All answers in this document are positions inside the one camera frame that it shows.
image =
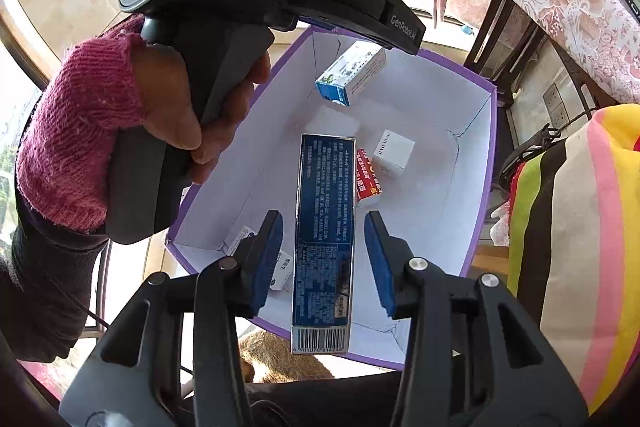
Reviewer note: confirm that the brown fuzzy mat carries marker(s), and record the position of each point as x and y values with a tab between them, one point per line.
280	357

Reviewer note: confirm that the long blue carton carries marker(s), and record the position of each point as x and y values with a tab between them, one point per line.
323	207

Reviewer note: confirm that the white and blue carton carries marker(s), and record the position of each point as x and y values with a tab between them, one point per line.
350	73

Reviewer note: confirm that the crumpled white paper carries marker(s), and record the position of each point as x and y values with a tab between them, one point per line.
501	222

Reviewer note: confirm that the purple cardboard box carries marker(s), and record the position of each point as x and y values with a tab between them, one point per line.
425	197

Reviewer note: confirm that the wall socket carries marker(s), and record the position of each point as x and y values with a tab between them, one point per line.
555	104

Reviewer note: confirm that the red and white small box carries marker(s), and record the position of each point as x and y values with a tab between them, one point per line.
367	179

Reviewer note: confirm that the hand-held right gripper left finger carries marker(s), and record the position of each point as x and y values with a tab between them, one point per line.
266	257

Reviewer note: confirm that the small white cube box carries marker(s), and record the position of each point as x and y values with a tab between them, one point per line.
395	153

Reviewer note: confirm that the person's left hand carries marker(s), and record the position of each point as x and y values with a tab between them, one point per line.
90	107

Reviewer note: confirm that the small white labelled box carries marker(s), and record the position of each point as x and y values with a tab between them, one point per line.
281	269
241	236

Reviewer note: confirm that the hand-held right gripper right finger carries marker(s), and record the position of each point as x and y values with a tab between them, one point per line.
377	257

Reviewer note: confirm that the striped colourful cushion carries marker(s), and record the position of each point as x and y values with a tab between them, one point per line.
590	257

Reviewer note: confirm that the dark wooden frame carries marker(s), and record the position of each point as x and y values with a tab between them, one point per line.
500	32

